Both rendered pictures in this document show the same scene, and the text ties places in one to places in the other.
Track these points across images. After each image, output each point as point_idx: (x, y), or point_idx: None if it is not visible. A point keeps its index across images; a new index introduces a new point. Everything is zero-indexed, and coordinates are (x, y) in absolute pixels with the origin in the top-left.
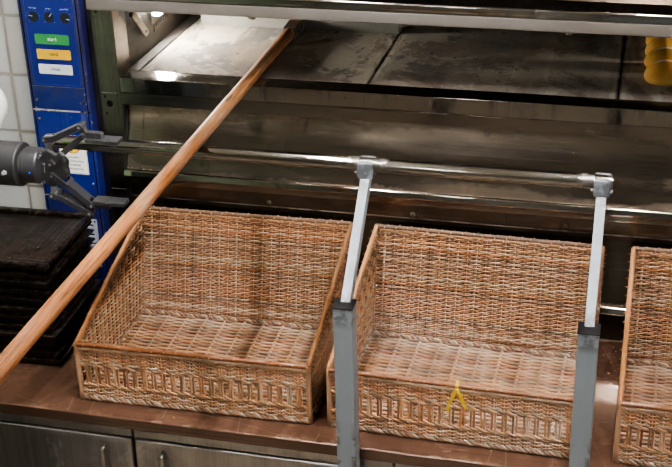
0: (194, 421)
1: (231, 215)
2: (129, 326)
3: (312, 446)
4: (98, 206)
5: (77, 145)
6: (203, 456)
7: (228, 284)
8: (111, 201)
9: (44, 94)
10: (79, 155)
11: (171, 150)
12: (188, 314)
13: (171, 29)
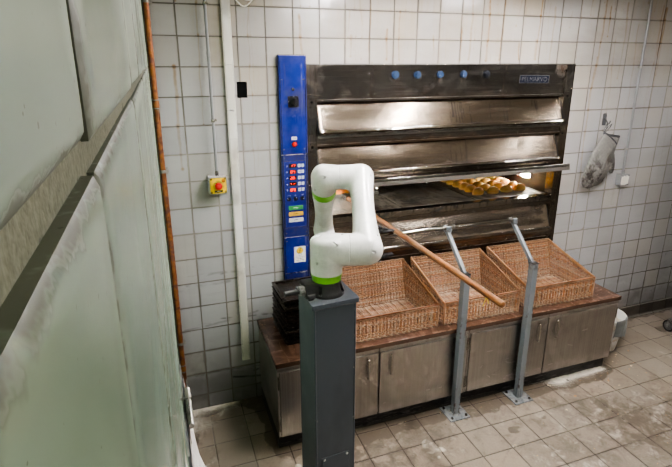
0: (402, 337)
1: (361, 265)
2: None
3: (445, 332)
4: (383, 257)
5: None
6: (406, 350)
7: (363, 292)
8: (388, 254)
9: (290, 231)
10: (302, 254)
11: (384, 235)
12: None
13: None
